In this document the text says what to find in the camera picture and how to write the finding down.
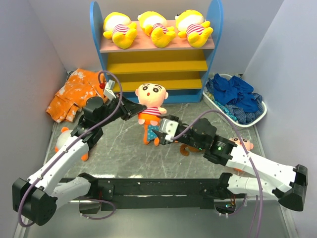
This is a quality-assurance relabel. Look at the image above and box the brown monkey plush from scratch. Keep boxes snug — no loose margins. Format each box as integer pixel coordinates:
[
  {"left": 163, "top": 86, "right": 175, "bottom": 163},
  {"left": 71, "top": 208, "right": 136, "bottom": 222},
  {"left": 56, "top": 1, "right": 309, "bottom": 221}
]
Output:
[{"left": 180, "top": 144, "right": 200, "bottom": 156}]

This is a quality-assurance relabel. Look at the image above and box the white plastic laundry basket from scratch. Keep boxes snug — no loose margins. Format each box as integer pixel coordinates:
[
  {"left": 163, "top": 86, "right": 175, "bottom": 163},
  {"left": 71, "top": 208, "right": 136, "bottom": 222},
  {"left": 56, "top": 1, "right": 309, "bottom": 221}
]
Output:
[{"left": 202, "top": 73, "right": 268, "bottom": 128}]

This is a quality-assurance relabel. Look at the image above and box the orange white tie-dye cloth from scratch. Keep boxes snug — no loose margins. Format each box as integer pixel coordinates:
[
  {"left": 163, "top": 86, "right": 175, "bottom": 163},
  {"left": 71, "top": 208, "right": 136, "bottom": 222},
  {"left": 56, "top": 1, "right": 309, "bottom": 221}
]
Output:
[{"left": 46, "top": 68, "right": 107, "bottom": 123}]

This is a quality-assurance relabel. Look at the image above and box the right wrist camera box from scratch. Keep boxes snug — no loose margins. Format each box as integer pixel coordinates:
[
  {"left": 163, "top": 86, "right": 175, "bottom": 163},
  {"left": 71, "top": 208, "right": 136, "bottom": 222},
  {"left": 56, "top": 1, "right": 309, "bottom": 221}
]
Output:
[{"left": 159, "top": 119, "right": 179, "bottom": 144}]

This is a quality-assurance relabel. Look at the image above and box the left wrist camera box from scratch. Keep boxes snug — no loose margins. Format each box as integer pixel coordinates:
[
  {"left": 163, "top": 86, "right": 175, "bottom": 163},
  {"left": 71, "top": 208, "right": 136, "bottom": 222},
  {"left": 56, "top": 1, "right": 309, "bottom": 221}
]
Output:
[{"left": 99, "top": 79, "right": 116, "bottom": 100}]

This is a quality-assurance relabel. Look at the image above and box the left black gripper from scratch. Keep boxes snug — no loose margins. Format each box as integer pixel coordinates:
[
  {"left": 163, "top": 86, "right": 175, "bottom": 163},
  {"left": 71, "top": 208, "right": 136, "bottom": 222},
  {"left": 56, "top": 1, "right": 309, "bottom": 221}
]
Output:
[{"left": 97, "top": 93, "right": 147, "bottom": 127}]

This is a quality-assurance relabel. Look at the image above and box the blue clothes pile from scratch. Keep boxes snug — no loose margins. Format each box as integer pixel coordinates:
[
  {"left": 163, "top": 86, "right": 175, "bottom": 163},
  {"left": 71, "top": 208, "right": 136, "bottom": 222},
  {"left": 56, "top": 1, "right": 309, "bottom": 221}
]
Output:
[{"left": 206, "top": 73, "right": 264, "bottom": 125}]

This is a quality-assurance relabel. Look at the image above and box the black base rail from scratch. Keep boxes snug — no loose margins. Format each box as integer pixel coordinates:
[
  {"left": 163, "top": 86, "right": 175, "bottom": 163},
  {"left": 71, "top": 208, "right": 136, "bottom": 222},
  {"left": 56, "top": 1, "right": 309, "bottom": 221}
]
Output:
[{"left": 59, "top": 177, "right": 248, "bottom": 211}]

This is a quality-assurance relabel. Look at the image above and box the blue pink yellow toy shelf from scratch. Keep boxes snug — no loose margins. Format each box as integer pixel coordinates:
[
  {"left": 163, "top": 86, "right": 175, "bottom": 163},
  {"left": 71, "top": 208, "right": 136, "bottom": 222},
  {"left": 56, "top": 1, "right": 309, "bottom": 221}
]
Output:
[{"left": 90, "top": 0, "right": 223, "bottom": 104}]

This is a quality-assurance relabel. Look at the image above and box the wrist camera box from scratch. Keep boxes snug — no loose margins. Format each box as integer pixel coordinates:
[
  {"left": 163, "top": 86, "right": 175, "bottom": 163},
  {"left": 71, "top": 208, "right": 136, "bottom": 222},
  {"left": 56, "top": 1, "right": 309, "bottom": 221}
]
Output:
[
  {"left": 99, "top": 79, "right": 116, "bottom": 100},
  {"left": 159, "top": 119, "right": 179, "bottom": 144}
]

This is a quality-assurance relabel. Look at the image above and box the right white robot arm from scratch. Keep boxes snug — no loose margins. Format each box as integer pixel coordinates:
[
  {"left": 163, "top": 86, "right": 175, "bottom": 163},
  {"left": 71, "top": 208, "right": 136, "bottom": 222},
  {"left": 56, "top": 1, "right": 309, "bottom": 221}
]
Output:
[{"left": 153, "top": 115, "right": 308, "bottom": 211}]

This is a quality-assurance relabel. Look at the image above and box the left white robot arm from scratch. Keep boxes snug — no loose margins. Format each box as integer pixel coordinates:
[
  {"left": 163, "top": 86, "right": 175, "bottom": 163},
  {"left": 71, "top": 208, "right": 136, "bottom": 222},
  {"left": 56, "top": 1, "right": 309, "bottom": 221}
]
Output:
[{"left": 12, "top": 97, "right": 146, "bottom": 227}]

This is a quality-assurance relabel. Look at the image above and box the yellow frog plush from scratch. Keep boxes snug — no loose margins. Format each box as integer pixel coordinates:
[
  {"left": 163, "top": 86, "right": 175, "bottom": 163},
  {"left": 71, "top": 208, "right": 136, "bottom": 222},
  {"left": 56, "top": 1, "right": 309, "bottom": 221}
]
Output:
[
  {"left": 103, "top": 12, "right": 137, "bottom": 49},
  {"left": 137, "top": 11, "right": 176, "bottom": 48},
  {"left": 175, "top": 9, "right": 213, "bottom": 48}
]

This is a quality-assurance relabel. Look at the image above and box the plush purple dotted dress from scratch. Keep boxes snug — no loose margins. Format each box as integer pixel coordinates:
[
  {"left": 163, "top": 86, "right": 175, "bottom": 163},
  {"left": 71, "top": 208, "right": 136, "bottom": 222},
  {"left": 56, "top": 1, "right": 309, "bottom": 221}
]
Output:
[{"left": 55, "top": 127, "right": 89, "bottom": 161}]

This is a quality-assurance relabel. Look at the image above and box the white plush blue dotted dress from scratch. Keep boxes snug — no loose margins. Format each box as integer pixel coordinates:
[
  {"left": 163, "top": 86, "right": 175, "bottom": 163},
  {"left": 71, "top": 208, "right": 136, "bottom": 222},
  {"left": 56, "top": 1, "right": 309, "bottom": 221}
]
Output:
[{"left": 143, "top": 124, "right": 159, "bottom": 146}]

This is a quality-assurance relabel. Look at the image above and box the boy doll striped shirt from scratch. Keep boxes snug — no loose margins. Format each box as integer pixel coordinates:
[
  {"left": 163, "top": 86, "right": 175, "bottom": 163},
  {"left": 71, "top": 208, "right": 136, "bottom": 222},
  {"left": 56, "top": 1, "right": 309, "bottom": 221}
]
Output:
[{"left": 135, "top": 83, "right": 168, "bottom": 125}]

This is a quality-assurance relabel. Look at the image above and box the yellow frog plush front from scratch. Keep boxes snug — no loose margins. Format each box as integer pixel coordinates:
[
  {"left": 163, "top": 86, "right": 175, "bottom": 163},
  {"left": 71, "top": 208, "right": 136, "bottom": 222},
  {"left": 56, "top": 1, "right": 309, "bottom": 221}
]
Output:
[{"left": 175, "top": 9, "right": 213, "bottom": 48}]

